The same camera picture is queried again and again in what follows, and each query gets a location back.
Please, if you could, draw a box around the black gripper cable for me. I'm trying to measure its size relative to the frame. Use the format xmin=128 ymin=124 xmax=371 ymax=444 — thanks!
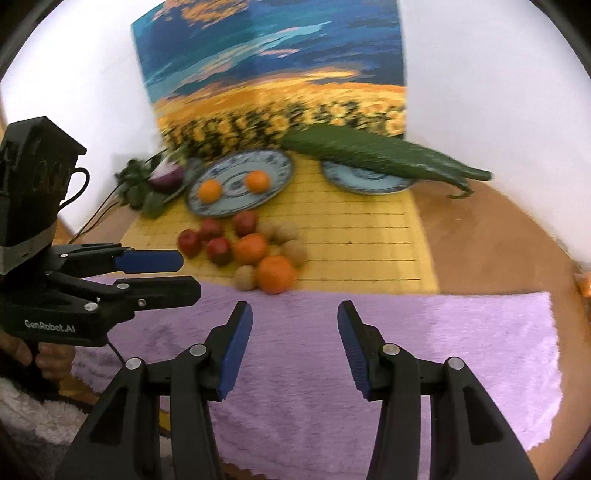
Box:
xmin=58 ymin=167 xmax=90 ymax=207

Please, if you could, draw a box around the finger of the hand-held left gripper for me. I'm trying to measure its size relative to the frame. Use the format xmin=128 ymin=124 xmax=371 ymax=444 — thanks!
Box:
xmin=50 ymin=275 xmax=202 ymax=320
xmin=52 ymin=244 xmax=184 ymax=278

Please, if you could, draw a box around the person's left forearm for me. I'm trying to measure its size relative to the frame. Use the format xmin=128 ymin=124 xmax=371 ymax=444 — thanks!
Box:
xmin=0 ymin=376 xmax=90 ymax=467

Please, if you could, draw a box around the orange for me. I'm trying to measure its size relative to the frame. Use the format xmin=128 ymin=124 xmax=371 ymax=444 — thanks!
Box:
xmin=233 ymin=233 xmax=269 ymax=265
xmin=246 ymin=170 xmax=271 ymax=194
xmin=257 ymin=255 xmax=296 ymax=295
xmin=198 ymin=180 xmax=223 ymax=204

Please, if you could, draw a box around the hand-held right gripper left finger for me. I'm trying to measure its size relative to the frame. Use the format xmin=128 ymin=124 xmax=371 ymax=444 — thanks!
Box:
xmin=55 ymin=301 xmax=254 ymax=480

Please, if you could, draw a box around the blue patterned white plate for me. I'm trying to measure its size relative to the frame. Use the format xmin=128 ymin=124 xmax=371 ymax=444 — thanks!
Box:
xmin=322 ymin=159 xmax=416 ymax=195
xmin=186 ymin=150 xmax=295 ymax=217

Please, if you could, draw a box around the sunflower field wall poster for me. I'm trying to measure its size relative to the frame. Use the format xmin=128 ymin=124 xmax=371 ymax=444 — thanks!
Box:
xmin=131 ymin=0 xmax=409 ymax=154

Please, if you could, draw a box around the person's left hand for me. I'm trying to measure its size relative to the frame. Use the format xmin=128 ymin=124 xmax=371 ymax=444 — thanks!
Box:
xmin=33 ymin=344 xmax=78 ymax=383

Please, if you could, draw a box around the green leafy sprig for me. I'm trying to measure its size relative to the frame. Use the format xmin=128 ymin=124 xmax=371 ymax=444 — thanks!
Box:
xmin=114 ymin=158 xmax=155 ymax=210
xmin=141 ymin=190 xmax=178 ymax=220

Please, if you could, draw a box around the purple fluffy cloth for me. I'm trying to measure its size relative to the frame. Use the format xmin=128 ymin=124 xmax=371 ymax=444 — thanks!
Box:
xmin=69 ymin=276 xmax=563 ymax=480

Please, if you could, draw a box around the red apple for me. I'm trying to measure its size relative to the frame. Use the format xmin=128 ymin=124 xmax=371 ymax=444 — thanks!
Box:
xmin=198 ymin=219 xmax=224 ymax=241
xmin=206 ymin=237 xmax=233 ymax=267
xmin=232 ymin=211 xmax=258 ymax=237
xmin=177 ymin=230 xmax=202 ymax=258

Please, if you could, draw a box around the yellow bamboo mat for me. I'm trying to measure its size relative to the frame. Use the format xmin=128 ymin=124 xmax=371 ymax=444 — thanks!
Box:
xmin=121 ymin=154 xmax=439 ymax=295

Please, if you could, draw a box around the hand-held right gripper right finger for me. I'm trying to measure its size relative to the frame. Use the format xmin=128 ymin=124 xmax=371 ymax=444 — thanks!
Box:
xmin=337 ymin=301 xmax=541 ymax=480

